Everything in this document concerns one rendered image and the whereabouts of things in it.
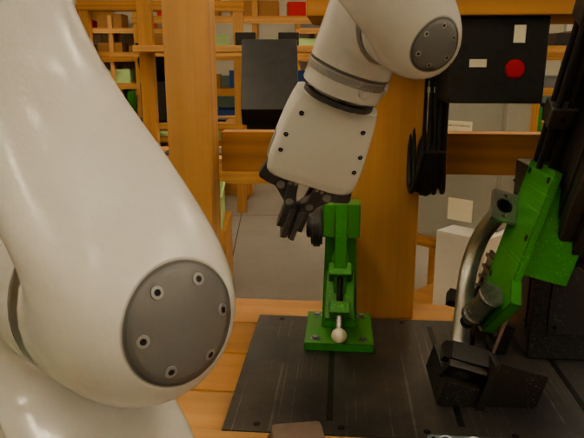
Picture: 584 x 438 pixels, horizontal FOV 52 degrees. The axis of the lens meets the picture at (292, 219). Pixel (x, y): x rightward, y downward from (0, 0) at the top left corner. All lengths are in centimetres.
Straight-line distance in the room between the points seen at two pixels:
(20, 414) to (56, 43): 25
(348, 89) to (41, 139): 33
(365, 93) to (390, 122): 64
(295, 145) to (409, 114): 63
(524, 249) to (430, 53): 47
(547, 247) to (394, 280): 45
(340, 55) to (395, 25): 10
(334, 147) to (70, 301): 37
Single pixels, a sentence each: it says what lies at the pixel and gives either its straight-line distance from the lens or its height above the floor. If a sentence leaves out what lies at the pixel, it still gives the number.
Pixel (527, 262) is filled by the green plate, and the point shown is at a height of 114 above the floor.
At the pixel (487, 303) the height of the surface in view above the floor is 108.
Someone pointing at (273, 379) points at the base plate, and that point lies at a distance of 105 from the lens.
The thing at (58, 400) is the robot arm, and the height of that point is 119.
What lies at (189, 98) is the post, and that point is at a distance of 127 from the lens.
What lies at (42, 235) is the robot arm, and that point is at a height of 133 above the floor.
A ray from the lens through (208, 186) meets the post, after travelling 128.
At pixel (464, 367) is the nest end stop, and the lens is 98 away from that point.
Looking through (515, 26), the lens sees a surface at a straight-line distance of 116.
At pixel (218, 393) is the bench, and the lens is 106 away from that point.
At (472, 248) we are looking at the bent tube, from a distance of 107.
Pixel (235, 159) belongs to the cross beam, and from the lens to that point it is 135.
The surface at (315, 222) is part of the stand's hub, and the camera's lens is 110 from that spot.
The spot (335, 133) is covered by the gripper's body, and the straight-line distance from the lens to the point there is 62.
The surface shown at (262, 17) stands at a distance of 776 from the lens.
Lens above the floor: 142
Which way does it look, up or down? 14 degrees down
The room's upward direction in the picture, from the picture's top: straight up
